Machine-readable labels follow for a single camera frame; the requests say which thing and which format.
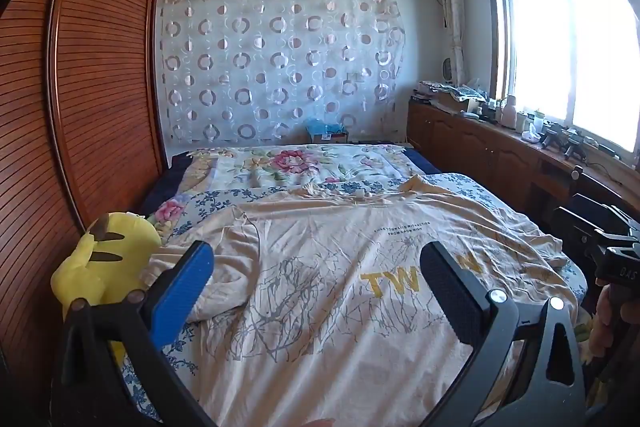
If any blue plastic bag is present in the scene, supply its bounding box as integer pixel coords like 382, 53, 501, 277
305, 117, 347, 138

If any person's right hand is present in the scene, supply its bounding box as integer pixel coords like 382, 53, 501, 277
592, 281, 640, 358

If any cream printed t-shirt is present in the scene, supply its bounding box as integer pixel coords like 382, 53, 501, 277
140, 174, 581, 427

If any yellow plush toy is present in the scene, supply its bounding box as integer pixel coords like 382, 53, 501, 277
50, 212, 163, 358

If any wooden framed window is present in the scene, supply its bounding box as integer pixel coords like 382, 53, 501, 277
482, 0, 640, 168

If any white bottle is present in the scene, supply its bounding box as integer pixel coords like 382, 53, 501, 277
500, 96, 519, 130

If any dark blue blanket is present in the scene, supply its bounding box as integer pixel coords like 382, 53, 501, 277
142, 152, 193, 214

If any cardboard box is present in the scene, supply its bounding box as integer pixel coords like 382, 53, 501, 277
434, 92, 472, 114

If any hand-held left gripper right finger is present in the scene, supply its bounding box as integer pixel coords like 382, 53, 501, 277
419, 241, 587, 427

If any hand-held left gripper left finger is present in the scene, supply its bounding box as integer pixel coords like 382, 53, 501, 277
59, 240, 217, 427

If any long wooden cabinet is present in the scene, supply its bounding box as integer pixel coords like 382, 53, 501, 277
406, 99, 640, 228

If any white patterned window curtain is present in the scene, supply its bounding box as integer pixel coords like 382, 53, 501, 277
434, 0, 468, 88

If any floral quilt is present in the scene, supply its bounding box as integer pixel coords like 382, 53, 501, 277
150, 144, 416, 233

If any sheer circle-patterned curtain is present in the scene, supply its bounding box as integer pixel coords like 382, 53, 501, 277
157, 0, 406, 145

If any blue floral bedsheet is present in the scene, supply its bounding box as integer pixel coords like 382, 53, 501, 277
120, 172, 591, 427

